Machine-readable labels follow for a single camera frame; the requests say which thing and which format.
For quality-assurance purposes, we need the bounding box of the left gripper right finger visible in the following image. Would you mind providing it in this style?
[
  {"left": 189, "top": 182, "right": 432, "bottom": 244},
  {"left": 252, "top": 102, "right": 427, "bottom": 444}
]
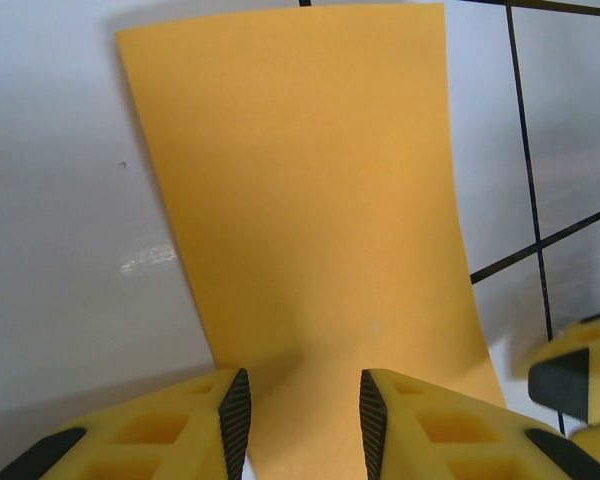
[{"left": 359, "top": 368, "right": 600, "bottom": 480}]

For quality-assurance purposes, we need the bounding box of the yellow paper sheet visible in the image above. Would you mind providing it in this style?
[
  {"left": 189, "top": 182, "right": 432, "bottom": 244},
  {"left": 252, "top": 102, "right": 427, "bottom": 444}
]
[{"left": 114, "top": 2, "right": 509, "bottom": 480}]

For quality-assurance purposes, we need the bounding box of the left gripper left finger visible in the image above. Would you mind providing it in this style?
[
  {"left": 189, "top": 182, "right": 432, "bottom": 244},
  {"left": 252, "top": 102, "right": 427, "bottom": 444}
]
[{"left": 0, "top": 368, "right": 252, "bottom": 480}]

